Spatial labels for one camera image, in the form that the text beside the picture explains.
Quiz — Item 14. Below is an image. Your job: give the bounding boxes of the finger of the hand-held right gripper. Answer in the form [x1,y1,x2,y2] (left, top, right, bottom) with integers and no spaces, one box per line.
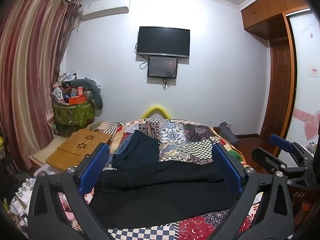
[251,147,312,181]
[269,134,315,167]

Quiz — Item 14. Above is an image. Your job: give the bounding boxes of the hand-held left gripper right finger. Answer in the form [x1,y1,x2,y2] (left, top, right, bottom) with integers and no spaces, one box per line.
[211,142,294,240]

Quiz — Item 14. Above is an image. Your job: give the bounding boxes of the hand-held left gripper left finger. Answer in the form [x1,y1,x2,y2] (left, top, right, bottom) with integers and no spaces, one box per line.
[27,142,118,240]

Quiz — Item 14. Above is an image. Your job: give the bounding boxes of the black pants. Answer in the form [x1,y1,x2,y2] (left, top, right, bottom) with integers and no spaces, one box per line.
[89,159,241,227]

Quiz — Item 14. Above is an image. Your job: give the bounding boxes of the bamboo lap desk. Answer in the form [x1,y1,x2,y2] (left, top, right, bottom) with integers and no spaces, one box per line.
[46,130,112,172]

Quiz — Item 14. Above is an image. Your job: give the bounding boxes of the dark grey bag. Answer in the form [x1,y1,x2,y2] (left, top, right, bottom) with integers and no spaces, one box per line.
[218,122,241,145]

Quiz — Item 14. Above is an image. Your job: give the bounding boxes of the blue jeans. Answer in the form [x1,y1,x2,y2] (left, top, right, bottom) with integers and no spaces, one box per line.
[110,132,134,157]

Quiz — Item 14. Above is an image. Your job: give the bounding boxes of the pink cloth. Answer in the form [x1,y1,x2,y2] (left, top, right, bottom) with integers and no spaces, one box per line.
[58,192,84,222]

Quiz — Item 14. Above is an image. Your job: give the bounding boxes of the patchwork printed blanket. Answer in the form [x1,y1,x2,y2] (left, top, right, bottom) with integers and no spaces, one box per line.
[57,118,267,240]

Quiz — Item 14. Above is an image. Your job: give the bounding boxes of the dark teal garment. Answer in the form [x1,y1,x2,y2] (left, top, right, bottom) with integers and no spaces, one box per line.
[112,129,161,170]

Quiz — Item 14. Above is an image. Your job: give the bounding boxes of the green fabric storage bag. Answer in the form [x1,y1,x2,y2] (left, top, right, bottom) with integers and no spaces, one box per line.
[53,101,96,137]

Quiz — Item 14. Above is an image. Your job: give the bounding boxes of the orange box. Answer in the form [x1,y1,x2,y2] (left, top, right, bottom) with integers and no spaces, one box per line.
[68,96,88,106]

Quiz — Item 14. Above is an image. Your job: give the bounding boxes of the grey neck pillow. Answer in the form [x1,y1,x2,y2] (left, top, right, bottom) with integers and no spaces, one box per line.
[70,79,104,110]

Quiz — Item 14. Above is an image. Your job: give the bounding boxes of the pile of papers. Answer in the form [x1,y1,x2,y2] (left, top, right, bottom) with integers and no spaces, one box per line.
[9,177,36,238]

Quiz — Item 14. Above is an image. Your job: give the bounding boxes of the yellow foam pad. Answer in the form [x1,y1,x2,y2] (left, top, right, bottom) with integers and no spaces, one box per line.
[141,104,171,119]

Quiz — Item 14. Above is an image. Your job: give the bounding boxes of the small black monitor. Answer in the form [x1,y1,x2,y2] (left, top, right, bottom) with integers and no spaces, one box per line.
[147,56,179,79]

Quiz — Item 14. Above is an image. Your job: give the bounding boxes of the striped red curtain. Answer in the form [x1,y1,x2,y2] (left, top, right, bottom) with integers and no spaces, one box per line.
[0,0,81,173]

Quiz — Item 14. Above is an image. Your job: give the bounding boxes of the wooden overhead cabinet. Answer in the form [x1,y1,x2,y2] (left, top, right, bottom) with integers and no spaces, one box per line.
[241,0,311,40]

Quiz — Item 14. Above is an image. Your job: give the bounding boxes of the white air conditioner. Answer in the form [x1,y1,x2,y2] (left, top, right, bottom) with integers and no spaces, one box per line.
[79,0,131,21]

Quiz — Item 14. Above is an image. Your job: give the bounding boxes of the black wall television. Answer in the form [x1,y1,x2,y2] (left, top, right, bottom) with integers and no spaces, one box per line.
[136,26,191,59]

